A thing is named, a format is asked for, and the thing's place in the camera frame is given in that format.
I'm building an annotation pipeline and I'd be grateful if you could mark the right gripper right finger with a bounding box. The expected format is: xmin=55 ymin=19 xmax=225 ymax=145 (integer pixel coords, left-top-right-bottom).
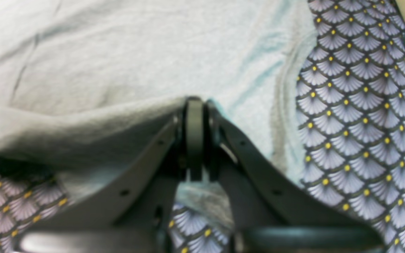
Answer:
xmin=204 ymin=101 xmax=385 ymax=253

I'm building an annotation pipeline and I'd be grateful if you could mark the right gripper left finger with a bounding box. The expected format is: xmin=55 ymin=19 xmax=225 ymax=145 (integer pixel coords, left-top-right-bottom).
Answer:
xmin=13 ymin=97 xmax=203 ymax=253

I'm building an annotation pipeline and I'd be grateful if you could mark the light grey T-shirt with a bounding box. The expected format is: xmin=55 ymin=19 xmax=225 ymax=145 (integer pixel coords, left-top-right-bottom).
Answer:
xmin=0 ymin=0 xmax=317 ymax=200

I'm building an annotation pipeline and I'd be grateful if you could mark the purple fan-pattern tablecloth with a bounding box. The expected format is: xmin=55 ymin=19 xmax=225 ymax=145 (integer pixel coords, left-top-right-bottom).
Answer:
xmin=0 ymin=0 xmax=405 ymax=253

